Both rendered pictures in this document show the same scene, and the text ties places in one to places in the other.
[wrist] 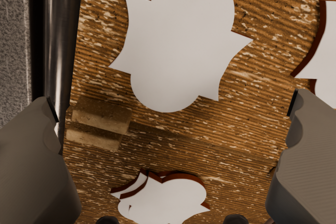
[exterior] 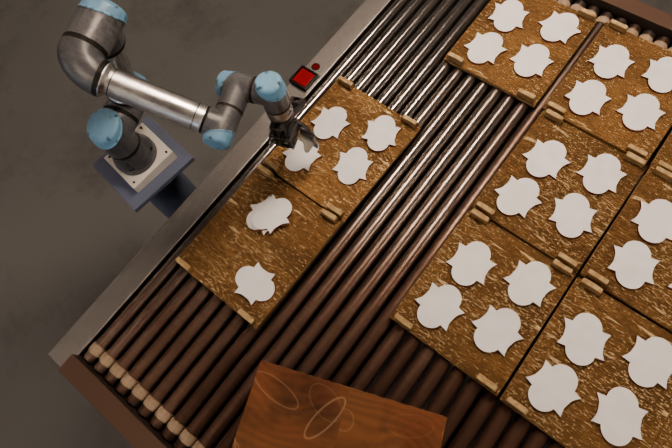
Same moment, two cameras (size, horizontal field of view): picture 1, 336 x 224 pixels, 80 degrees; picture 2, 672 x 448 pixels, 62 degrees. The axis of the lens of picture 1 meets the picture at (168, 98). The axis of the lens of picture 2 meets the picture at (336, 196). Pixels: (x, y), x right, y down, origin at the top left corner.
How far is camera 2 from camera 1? 1.73 m
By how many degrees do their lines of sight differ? 53
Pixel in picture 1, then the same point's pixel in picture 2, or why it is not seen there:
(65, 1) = not seen: hidden behind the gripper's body
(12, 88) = (244, 157)
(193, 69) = (304, 159)
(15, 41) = (258, 145)
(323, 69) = (340, 168)
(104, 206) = (239, 217)
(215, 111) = (307, 177)
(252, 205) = (310, 236)
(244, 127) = (315, 187)
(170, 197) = (276, 208)
